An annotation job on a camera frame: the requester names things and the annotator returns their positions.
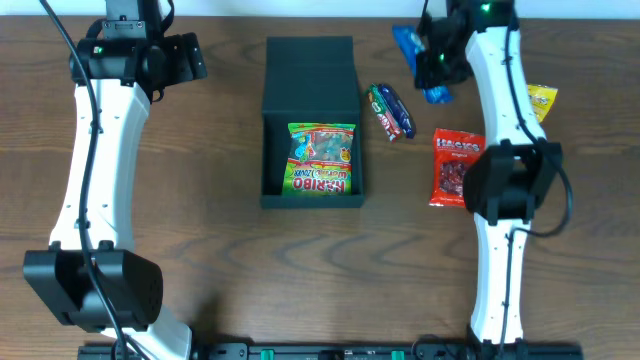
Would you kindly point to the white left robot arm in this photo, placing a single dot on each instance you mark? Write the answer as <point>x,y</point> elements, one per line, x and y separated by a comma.
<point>90,275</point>

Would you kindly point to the yellow Hacks candy bag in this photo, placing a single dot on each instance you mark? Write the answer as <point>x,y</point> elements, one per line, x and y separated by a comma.
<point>542,98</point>

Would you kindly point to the green red KitKat bar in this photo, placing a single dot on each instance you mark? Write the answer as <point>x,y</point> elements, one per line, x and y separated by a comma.
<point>383,114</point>

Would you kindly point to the blue Oreo pack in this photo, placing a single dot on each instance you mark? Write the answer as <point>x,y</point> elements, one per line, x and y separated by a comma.
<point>411,45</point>

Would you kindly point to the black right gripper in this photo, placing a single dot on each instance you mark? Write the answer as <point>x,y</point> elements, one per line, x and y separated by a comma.
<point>431,65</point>

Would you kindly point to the dark blue candy bar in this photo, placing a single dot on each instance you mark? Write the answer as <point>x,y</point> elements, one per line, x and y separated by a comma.
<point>398,110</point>

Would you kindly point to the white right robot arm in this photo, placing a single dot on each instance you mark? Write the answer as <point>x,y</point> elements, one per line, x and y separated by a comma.
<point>510,180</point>

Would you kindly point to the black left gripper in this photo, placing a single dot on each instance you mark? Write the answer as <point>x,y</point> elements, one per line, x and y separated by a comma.
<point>187,57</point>

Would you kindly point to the red Hacks candy bag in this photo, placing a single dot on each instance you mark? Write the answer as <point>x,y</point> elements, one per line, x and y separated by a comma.
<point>454,153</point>

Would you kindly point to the black box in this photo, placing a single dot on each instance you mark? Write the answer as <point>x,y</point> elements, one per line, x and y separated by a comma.
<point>308,80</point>

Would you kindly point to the Haribo gummy bag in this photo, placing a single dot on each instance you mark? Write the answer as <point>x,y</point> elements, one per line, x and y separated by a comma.
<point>319,162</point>

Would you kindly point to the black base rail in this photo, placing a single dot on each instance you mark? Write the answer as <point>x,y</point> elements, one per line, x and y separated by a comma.
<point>419,351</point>

